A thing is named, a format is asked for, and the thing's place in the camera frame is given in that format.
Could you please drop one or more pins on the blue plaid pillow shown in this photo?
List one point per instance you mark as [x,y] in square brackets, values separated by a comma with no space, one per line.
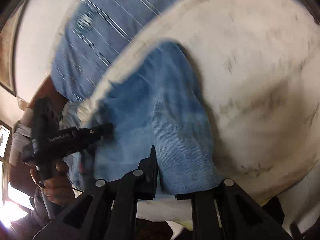
[112,30]

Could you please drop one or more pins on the person's left hand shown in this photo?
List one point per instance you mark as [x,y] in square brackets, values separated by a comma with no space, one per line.
[58,190]

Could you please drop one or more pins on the person's left forearm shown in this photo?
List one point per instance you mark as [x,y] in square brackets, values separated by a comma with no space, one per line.
[40,212]

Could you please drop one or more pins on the framed wall picture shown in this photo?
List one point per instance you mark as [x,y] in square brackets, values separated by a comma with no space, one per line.
[7,62]

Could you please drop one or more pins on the brown headboard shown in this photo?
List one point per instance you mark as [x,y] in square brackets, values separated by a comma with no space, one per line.
[50,90]

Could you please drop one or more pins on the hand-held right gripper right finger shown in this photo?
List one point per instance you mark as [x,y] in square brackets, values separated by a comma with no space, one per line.
[225,197]

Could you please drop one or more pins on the cream leaf-print blanket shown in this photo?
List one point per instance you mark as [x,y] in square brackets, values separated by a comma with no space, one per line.
[250,80]

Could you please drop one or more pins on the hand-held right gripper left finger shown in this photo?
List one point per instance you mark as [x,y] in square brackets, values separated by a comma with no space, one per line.
[147,177]

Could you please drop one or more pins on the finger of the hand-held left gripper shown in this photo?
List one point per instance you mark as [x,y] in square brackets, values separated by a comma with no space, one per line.
[96,133]

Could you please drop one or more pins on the blue denim pants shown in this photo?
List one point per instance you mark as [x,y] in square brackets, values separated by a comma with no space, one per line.
[155,110]

